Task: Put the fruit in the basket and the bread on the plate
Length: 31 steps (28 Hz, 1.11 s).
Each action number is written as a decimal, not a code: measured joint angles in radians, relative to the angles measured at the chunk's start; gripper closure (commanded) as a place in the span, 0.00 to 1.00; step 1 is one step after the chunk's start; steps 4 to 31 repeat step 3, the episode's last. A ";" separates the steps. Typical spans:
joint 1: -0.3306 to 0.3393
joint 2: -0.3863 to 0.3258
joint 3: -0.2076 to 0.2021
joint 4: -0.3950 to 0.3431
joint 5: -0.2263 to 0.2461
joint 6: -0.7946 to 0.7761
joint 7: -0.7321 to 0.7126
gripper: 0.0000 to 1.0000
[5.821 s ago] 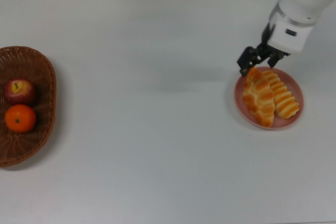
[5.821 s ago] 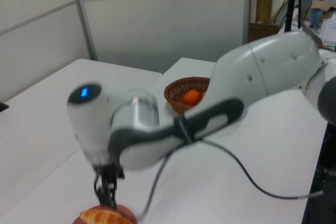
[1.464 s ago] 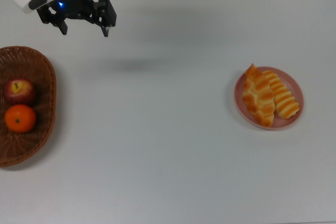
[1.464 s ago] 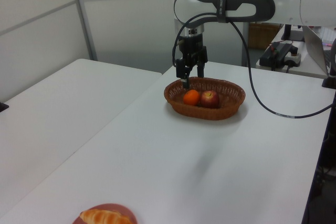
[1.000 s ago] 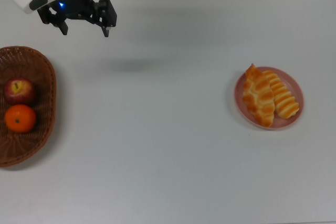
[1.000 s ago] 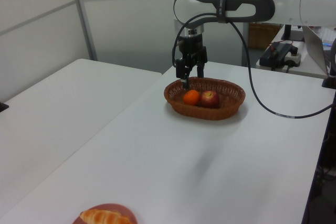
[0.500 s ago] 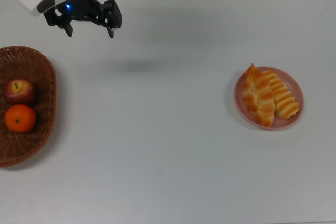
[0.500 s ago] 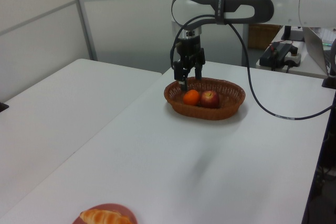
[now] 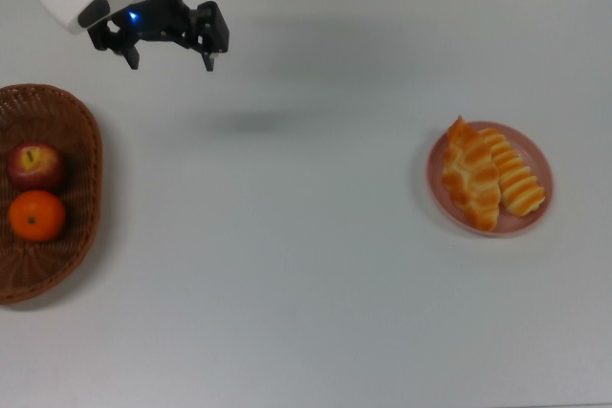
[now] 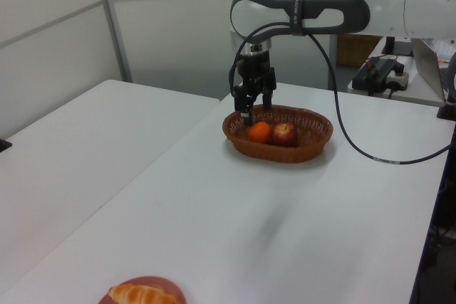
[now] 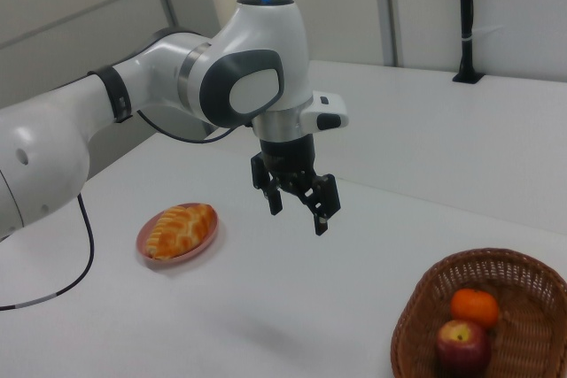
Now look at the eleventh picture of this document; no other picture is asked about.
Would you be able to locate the red toy apple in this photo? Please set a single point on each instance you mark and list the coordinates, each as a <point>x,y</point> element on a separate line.
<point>463,347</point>

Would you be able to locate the toy orange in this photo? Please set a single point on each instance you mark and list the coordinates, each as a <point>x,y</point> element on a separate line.
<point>474,307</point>

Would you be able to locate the black pole stand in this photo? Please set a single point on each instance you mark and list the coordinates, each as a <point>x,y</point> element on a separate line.
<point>466,19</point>

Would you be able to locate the braided toy bread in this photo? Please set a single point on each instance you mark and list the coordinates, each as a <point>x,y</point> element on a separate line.
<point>195,227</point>

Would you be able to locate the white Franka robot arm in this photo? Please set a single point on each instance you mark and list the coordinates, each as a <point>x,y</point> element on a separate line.
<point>44,152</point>

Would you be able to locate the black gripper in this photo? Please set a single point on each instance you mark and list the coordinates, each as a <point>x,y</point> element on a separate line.
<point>288,161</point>

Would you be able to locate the brown woven basket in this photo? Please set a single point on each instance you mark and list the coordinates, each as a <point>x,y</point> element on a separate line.
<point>531,289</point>

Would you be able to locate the pink plate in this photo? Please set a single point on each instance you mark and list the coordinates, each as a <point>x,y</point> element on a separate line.
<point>206,243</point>

